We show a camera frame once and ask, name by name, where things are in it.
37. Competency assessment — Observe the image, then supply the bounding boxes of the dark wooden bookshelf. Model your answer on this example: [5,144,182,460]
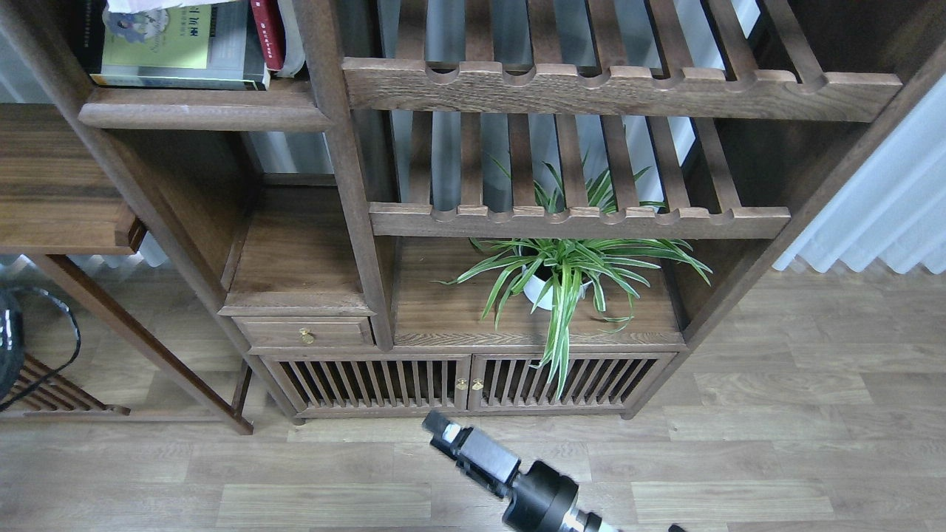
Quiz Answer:
[2,1,944,420]

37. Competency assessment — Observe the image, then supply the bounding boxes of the pale purple book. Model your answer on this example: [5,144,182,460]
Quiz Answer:
[106,0,228,14]

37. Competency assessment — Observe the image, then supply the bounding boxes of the upright books on shelf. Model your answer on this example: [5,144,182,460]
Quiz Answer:
[275,0,305,78]

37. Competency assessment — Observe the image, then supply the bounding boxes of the black cable loop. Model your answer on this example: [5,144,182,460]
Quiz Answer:
[0,287,82,413]

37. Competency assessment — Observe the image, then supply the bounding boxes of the brass cabinet door knobs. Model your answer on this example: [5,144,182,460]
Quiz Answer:
[454,378,484,391]

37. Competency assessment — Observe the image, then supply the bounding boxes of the green spider plant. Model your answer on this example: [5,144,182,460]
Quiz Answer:
[438,151,712,400]

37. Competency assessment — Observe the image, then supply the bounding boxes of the white plant pot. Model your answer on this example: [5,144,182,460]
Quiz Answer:
[521,265,592,313]

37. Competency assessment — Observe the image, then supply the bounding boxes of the white curtain right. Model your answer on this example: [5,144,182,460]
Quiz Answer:
[774,78,945,275]

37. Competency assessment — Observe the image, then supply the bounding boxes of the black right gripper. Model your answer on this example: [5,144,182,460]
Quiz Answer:
[422,411,581,531]

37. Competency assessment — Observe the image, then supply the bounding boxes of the red book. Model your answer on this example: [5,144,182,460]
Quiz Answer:
[249,1,286,72]

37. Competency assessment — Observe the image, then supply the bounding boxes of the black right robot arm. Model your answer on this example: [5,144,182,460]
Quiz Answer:
[422,410,615,531]

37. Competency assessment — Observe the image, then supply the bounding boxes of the wooden side table left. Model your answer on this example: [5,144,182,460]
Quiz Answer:
[1,103,253,435]

